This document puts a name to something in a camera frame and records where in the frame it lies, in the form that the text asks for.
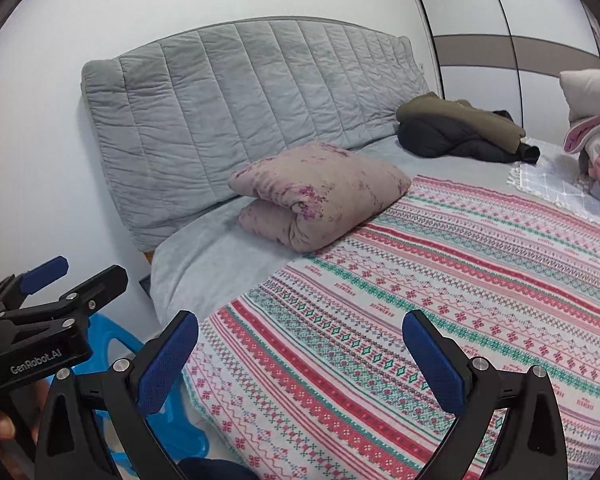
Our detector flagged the pink floral padded garment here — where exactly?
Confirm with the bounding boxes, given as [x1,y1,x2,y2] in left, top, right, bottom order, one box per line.
[228,142,412,254]

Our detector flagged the pink striped clothes pile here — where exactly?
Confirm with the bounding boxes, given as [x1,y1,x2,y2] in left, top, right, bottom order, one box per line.
[562,115,600,201]

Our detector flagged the blue plastic stool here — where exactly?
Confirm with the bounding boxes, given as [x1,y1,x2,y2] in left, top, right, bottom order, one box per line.
[76,311,210,479]

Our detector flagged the grey bed sheet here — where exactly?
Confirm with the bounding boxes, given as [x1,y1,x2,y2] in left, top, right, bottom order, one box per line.
[150,136,529,326]

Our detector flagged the grey quilted headboard cushion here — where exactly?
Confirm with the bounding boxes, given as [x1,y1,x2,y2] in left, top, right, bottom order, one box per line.
[81,16,428,252]

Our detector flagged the red green patterned bedspread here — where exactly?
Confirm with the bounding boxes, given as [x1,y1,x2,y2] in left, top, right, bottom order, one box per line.
[184,177,600,479]

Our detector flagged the white lace cloth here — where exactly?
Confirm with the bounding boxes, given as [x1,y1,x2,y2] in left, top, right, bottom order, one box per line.
[507,138,600,226]

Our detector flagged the olive and black jacket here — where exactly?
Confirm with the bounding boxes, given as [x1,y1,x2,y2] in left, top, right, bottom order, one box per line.
[396,92,541,165]

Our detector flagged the white pillow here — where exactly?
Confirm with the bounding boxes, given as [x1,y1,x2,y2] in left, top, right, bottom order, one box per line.
[558,68,600,124]

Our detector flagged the white sliding wardrobe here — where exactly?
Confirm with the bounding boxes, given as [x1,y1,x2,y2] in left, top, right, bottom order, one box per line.
[417,0,600,144]

